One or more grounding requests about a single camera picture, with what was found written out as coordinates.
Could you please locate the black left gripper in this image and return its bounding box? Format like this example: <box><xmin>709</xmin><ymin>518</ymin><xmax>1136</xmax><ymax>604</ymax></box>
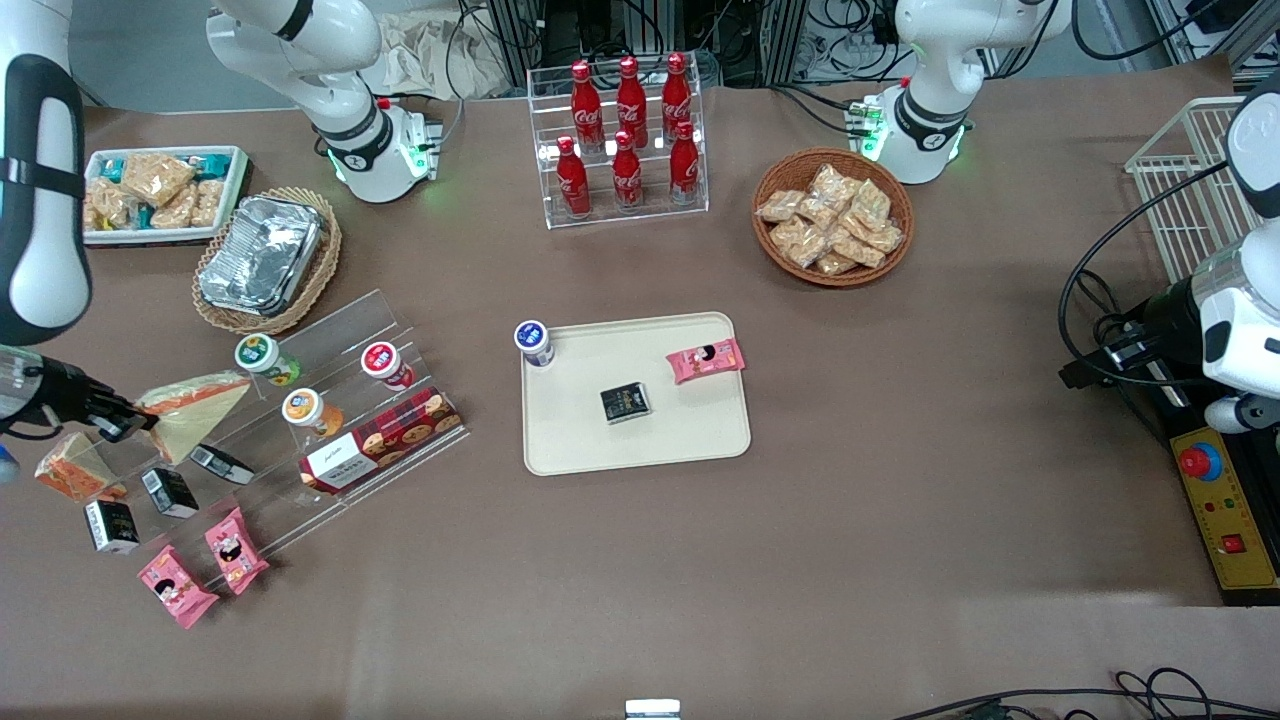
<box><xmin>1058</xmin><ymin>280</ymin><xmax>1206</xmax><ymax>391</ymax></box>

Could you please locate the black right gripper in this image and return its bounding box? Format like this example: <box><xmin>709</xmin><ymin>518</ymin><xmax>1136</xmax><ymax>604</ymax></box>
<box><xmin>25</xmin><ymin>362</ymin><xmax>159</xmax><ymax>444</ymax></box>

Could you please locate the triangle sandwich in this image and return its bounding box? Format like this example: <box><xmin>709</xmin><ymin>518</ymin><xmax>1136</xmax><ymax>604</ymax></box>
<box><xmin>34</xmin><ymin>430</ymin><xmax>129</xmax><ymax>503</ymax></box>
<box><xmin>135</xmin><ymin>370</ymin><xmax>253</xmax><ymax>466</ymax></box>

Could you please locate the white rectangular snack tray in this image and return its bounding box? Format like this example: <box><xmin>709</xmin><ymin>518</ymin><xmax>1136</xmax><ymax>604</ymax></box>
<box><xmin>82</xmin><ymin>146</ymin><xmax>251</xmax><ymax>247</ymax></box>

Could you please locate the beige serving tray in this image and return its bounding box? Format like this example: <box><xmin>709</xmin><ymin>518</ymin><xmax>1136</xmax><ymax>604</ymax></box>
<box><xmin>520</xmin><ymin>312</ymin><xmax>753</xmax><ymax>477</ymax></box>

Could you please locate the small black snack box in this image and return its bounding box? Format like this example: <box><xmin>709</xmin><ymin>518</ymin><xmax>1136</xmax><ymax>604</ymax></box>
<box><xmin>600</xmin><ymin>382</ymin><xmax>653</xmax><ymax>425</ymax></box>
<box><xmin>141</xmin><ymin>467</ymin><xmax>200</xmax><ymax>520</ymax></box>
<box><xmin>188</xmin><ymin>444</ymin><xmax>255</xmax><ymax>487</ymax></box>
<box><xmin>83</xmin><ymin>499</ymin><xmax>142</xmax><ymax>555</ymax></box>

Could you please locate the green label yogurt bottle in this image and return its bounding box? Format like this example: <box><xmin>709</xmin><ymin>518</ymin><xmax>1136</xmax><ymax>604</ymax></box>
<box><xmin>234</xmin><ymin>333</ymin><xmax>301</xmax><ymax>389</ymax></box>

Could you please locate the pink cartoon snack packet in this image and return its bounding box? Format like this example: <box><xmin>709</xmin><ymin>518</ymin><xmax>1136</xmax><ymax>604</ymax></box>
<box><xmin>137</xmin><ymin>545</ymin><xmax>220</xmax><ymax>630</ymax></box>
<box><xmin>666</xmin><ymin>338</ymin><xmax>747</xmax><ymax>386</ymax></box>
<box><xmin>204</xmin><ymin>507</ymin><xmax>271</xmax><ymax>597</ymax></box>

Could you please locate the clear acrylic stepped shelf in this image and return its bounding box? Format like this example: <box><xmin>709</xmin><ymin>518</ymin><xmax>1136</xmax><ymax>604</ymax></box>
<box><xmin>95</xmin><ymin>290</ymin><xmax>471</xmax><ymax>593</ymax></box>

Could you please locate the orange label yogurt bottle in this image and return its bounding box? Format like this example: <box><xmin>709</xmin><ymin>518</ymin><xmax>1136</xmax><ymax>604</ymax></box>
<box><xmin>281</xmin><ymin>387</ymin><xmax>346</xmax><ymax>439</ymax></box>

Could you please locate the yellow emergency stop box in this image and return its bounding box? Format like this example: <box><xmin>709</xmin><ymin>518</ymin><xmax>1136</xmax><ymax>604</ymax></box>
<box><xmin>1170</xmin><ymin>425</ymin><xmax>1280</xmax><ymax>606</ymax></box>

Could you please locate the silver foil container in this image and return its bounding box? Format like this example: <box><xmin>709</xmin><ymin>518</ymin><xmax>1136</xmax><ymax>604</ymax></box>
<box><xmin>198</xmin><ymin>195</ymin><xmax>326</xmax><ymax>318</ymax></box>

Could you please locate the oval wicker basket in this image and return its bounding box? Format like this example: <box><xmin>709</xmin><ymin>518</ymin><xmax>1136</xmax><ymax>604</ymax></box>
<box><xmin>191</xmin><ymin>186</ymin><xmax>343</xmax><ymax>336</ymax></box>

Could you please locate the red plaid cookie box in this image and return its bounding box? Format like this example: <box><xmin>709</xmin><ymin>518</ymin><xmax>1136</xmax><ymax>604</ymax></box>
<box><xmin>298</xmin><ymin>388</ymin><xmax>465</xmax><ymax>495</ymax></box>

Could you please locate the red label yogurt bottle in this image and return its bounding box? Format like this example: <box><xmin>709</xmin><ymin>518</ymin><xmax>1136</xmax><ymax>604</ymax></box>
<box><xmin>360</xmin><ymin>341</ymin><xmax>416</xmax><ymax>391</ymax></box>

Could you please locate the round wicker basket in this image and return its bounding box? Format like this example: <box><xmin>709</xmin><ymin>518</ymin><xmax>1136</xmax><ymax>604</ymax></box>
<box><xmin>752</xmin><ymin>148</ymin><xmax>915</xmax><ymax>289</ymax></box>

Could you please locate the blue label yogurt bottle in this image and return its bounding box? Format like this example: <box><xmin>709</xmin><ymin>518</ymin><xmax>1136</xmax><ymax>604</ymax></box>
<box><xmin>514</xmin><ymin>320</ymin><xmax>557</xmax><ymax>369</ymax></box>

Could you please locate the red cola bottle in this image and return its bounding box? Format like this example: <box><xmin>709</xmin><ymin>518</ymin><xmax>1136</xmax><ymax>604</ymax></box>
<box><xmin>611</xmin><ymin>130</ymin><xmax>644</xmax><ymax>211</ymax></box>
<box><xmin>556</xmin><ymin>136</ymin><xmax>591</xmax><ymax>219</ymax></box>
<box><xmin>669</xmin><ymin>122</ymin><xmax>701</xmax><ymax>206</ymax></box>
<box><xmin>616</xmin><ymin>56</ymin><xmax>649</xmax><ymax>146</ymax></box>
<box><xmin>662</xmin><ymin>53</ymin><xmax>694</xmax><ymax>141</ymax></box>
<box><xmin>570</xmin><ymin>62</ymin><xmax>604</xmax><ymax>151</ymax></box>

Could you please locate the clear acrylic bottle rack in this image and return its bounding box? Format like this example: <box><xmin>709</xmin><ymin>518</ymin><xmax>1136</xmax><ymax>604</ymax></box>
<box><xmin>527</xmin><ymin>62</ymin><xmax>709</xmax><ymax>231</ymax></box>

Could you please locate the crumpled brown paper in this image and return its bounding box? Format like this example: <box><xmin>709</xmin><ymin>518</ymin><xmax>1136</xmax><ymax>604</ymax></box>
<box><xmin>380</xmin><ymin>10</ymin><xmax>513</xmax><ymax>101</ymax></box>

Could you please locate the black looped cable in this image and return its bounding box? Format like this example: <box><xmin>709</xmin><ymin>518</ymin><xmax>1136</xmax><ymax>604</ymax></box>
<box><xmin>1058</xmin><ymin>160</ymin><xmax>1231</xmax><ymax>393</ymax></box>

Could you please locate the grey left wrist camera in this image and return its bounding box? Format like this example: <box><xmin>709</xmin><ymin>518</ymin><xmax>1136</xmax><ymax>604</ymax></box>
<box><xmin>1205</xmin><ymin>393</ymin><xmax>1280</xmax><ymax>433</ymax></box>

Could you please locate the white wire basket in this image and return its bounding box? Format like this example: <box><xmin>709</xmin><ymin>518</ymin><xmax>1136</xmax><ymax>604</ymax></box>
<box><xmin>1125</xmin><ymin>97</ymin><xmax>1251</xmax><ymax>286</ymax></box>

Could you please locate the black floor cable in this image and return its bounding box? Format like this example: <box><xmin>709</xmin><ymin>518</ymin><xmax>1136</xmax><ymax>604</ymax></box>
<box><xmin>890</xmin><ymin>668</ymin><xmax>1280</xmax><ymax>720</ymax></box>

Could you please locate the aluminium frame rack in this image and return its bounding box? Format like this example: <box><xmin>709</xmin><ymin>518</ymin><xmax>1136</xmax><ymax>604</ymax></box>
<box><xmin>480</xmin><ymin>0</ymin><xmax>891</xmax><ymax>89</ymax></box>

